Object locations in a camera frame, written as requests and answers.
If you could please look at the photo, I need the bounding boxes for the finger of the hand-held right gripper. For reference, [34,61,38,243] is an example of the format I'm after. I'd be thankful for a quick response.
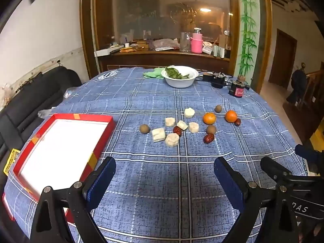
[295,144,324,176]
[260,156,294,183]

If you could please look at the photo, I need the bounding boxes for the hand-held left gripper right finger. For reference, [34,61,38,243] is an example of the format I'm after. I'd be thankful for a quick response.
[213,156,299,243]

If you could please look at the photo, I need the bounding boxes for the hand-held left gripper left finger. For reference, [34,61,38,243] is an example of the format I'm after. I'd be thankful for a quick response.
[30,156,117,243]

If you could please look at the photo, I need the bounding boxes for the red cardboard box tray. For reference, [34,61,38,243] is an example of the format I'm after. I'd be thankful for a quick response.
[2,114,116,221]

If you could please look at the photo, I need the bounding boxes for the orange tangerine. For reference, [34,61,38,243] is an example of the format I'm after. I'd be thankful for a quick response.
[203,112,216,125]
[225,110,238,123]

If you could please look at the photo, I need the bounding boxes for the yellow panel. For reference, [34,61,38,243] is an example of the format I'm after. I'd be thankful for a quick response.
[307,129,324,157]

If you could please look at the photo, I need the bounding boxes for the blue plaid tablecloth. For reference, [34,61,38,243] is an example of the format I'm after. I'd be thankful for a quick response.
[4,67,310,243]

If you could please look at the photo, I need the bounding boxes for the dark jar with red label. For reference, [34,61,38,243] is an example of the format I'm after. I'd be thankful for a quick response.
[228,75,247,98]

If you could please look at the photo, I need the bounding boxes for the clear plastic bag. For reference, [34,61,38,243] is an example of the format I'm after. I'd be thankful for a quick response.
[38,108,55,119]

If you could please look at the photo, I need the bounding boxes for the yellow printed leaflet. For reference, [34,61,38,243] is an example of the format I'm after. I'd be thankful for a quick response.
[3,149,21,175]

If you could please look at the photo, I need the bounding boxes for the brown wooden door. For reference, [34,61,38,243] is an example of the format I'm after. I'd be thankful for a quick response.
[268,29,297,90]

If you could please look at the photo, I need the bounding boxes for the black charger device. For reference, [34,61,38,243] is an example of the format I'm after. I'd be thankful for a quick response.
[202,72,227,89]

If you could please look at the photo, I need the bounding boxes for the black leather sofa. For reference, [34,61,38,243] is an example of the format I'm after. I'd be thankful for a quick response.
[0,68,83,157]

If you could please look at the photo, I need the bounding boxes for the white bowl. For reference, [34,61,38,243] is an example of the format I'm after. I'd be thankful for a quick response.
[161,66,199,88]

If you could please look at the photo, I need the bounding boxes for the green cloth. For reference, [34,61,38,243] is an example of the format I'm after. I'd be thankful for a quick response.
[142,67,166,79]

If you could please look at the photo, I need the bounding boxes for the green leafy vegetables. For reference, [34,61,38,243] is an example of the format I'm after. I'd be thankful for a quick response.
[165,66,190,79]

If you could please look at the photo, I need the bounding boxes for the flat white box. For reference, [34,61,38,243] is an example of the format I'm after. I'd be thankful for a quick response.
[94,49,119,56]

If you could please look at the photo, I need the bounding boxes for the wooden glass cabinet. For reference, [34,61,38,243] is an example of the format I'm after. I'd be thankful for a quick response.
[80,0,272,81]

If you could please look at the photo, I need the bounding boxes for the bamboo painted panel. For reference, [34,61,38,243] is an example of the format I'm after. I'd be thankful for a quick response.
[234,0,261,76]

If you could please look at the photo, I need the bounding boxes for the pink thermos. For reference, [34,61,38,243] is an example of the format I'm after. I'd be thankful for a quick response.
[191,27,204,54]

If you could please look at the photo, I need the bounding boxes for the glass pitcher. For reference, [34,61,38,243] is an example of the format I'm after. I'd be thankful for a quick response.
[180,32,192,52]

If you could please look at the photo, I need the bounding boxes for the crumpled plastic bag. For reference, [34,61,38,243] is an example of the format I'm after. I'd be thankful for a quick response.
[153,38,180,50]

